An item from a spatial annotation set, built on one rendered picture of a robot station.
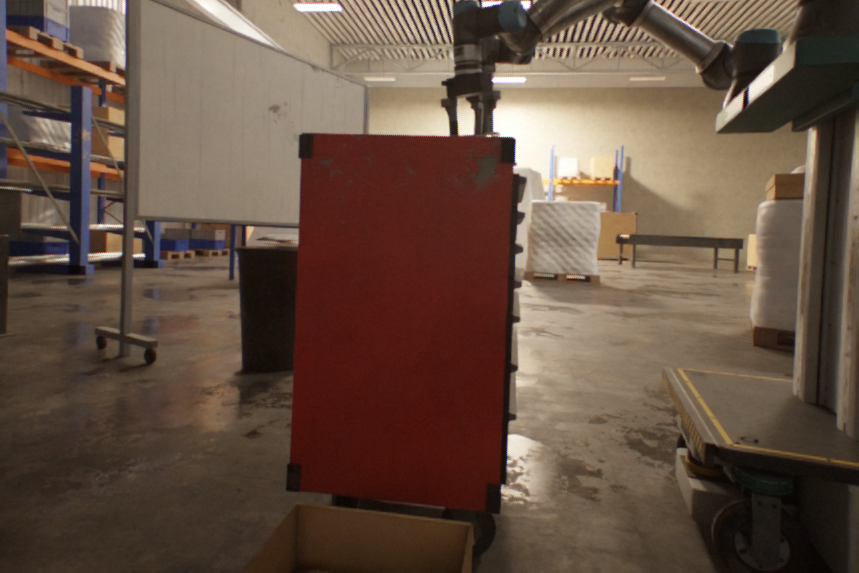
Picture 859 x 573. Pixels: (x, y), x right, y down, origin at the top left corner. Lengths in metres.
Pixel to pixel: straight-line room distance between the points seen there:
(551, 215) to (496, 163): 7.45
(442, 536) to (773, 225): 3.75
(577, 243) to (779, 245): 4.58
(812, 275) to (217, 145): 3.09
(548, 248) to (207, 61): 6.22
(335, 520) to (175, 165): 2.64
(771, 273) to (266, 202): 3.66
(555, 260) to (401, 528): 7.67
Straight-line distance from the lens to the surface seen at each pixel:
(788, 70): 1.31
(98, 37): 10.52
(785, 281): 4.40
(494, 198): 1.06
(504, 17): 1.38
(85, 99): 8.24
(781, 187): 4.43
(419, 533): 1.02
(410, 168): 1.08
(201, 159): 3.46
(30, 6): 9.74
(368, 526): 1.04
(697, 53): 1.94
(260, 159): 3.71
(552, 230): 8.49
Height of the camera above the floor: 0.74
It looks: 2 degrees down
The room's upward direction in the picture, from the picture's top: 2 degrees clockwise
